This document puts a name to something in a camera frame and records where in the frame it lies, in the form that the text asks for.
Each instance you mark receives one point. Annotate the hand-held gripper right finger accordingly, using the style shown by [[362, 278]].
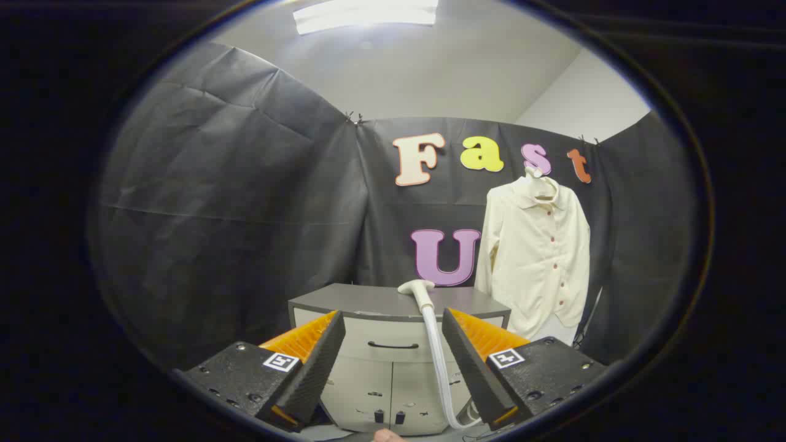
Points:
[[473, 368]]

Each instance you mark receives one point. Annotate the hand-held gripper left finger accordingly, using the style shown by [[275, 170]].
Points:
[[313, 374]]

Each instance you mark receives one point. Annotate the cream button shirt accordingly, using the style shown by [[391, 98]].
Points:
[[534, 258]]

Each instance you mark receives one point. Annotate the black garment stand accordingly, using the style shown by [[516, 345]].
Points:
[[588, 319]]

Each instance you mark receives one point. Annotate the white clothes hanger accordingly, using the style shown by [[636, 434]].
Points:
[[532, 173]]

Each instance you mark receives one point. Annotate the grey cabinet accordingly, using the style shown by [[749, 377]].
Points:
[[374, 304]]

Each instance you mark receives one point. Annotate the white cloth under shirt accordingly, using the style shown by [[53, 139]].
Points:
[[562, 331]]

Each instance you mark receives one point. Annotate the black backdrop cloth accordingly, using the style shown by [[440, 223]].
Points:
[[233, 215]]

